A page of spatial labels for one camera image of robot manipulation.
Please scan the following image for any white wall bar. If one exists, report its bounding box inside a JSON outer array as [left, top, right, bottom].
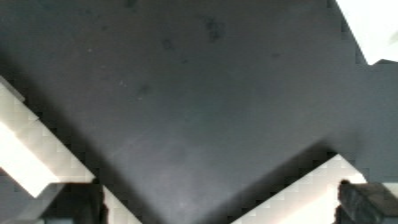
[[0, 75, 142, 224], [231, 153, 398, 224]]

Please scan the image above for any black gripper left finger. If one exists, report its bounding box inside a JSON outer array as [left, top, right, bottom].
[[39, 183, 108, 224]]

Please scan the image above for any white front wall bar right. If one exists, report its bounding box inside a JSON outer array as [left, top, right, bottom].
[[231, 153, 398, 224]]

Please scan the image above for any white front wall bar left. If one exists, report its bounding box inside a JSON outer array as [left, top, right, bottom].
[[0, 75, 142, 224]]

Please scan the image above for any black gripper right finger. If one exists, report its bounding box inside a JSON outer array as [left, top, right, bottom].
[[334, 180, 398, 224]]

